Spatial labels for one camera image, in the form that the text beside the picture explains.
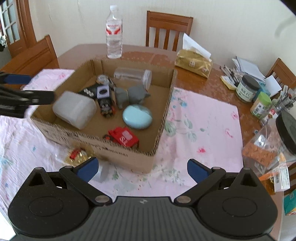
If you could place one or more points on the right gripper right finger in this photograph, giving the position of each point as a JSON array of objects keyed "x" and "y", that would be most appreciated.
[{"x": 206, "y": 180}]

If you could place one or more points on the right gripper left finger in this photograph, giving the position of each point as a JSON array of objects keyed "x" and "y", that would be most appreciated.
[{"x": 78, "y": 177}]

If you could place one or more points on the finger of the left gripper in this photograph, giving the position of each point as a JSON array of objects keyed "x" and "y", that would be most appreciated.
[
  {"x": 8, "y": 78},
  {"x": 26, "y": 97}
]

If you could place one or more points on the jar of golden capsules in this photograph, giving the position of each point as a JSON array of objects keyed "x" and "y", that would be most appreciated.
[{"x": 87, "y": 166}]

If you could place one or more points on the white translucent plastic container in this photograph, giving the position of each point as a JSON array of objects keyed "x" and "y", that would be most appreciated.
[{"x": 75, "y": 109}]

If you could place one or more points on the red toy block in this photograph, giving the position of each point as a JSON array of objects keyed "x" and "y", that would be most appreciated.
[{"x": 123, "y": 136}]

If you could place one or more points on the black digital timer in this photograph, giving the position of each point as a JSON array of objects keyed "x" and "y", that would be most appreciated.
[{"x": 90, "y": 91}]

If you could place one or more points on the small red black toy car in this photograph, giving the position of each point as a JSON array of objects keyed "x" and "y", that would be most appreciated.
[{"x": 106, "y": 107}]

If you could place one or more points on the black cube toy red buttons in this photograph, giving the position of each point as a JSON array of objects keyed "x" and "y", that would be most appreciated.
[{"x": 103, "y": 91}]

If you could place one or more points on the correction tape dispenser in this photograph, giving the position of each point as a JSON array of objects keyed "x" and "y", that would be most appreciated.
[{"x": 105, "y": 80}]

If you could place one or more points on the light blue round case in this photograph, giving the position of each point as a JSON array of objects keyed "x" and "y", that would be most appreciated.
[{"x": 137, "y": 117}]

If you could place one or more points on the grey animal figurine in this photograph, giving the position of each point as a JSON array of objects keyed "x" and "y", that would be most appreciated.
[{"x": 133, "y": 95}]

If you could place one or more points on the pink floral tablecloth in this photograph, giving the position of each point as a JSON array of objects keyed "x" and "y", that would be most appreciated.
[{"x": 197, "y": 127}]

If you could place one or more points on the wooden chair left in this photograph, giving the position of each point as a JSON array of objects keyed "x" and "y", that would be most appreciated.
[{"x": 33, "y": 60}]

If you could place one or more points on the wooden chair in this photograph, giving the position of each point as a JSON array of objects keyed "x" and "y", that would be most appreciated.
[
  {"x": 168, "y": 22},
  {"x": 33, "y": 60},
  {"x": 282, "y": 74}
]

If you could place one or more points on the large clear jar black lid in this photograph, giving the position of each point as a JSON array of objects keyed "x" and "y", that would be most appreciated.
[{"x": 272, "y": 150}]

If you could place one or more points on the teal cardboard box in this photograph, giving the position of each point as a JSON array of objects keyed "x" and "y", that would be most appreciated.
[{"x": 290, "y": 203}]

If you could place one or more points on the small jar green lid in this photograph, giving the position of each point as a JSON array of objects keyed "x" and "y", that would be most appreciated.
[{"x": 260, "y": 105}]

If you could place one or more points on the small jar black lid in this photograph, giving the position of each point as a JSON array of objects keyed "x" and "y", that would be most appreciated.
[{"x": 247, "y": 88}]

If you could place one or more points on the pens bundle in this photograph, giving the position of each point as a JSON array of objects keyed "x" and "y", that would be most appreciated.
[{"x": 232, "y": 76}]

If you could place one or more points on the clear water bottle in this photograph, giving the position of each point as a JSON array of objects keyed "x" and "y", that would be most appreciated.
[{"x": 114, "y": 33}]

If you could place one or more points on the pen holder cup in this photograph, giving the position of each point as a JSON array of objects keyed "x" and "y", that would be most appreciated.
[{"x": 285, "y": 100}]

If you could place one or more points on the stack of papers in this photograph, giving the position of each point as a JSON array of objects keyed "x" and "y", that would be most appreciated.
[{"x": 269, "y": 83}]

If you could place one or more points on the gold tissue pack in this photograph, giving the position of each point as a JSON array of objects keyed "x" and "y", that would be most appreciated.
[{"x": 194, "y": 58}]

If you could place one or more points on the wooden chair far right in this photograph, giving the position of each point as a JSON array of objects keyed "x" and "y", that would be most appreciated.
[{"x": 282, "y": 74}]

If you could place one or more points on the wooden chair far centre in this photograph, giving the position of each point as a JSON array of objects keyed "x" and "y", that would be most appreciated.
[{"x": 168, "y": 22}]

